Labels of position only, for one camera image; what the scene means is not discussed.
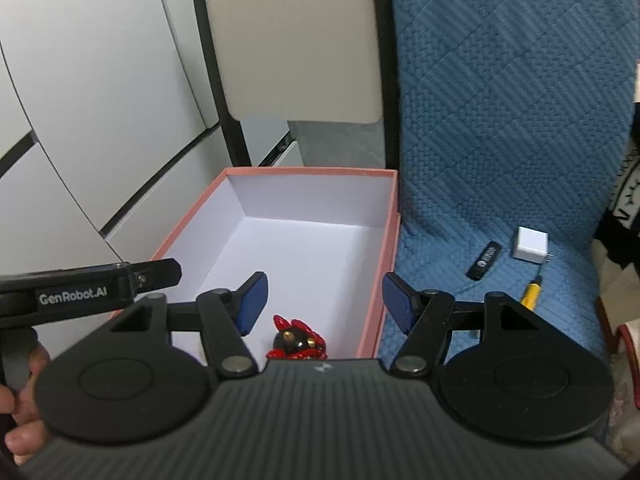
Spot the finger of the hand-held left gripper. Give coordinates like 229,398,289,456
126,258,183,298

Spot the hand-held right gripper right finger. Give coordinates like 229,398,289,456
382,272,543,377

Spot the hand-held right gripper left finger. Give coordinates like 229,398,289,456
108,271,269,379

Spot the orange-edged white cardboard box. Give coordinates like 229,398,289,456
109,167,402,362

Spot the white charger plug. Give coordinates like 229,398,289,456
512,226,556,265

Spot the person's left hand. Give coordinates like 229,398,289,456
0,344,53,467

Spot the red and black figurine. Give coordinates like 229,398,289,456
266,314,329,361

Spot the black usb stick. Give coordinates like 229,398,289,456
465,241,503,281

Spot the yellow screwdriver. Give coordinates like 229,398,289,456
520,275,545,310

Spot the white cabinet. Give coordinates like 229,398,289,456
0,0,297,266

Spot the blue quilted sofa cover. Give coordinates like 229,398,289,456
375,0,640,366

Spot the cream and black printed cloth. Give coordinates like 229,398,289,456
591,57,640,266

